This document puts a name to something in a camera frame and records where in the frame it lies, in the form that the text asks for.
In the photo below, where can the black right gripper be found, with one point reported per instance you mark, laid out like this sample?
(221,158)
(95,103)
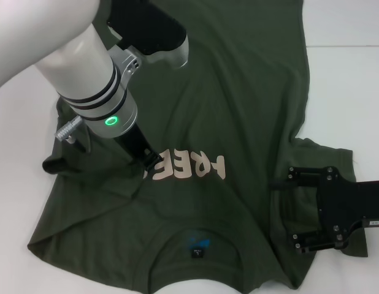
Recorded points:
(346,205)

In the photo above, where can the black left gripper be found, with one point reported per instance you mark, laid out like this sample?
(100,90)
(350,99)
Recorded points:
(135,145)

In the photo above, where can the dark green printed T-shirt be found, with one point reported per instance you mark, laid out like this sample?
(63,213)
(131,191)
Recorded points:
(226,101)

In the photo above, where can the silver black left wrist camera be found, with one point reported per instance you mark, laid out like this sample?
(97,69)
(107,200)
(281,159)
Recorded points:
(152,30)

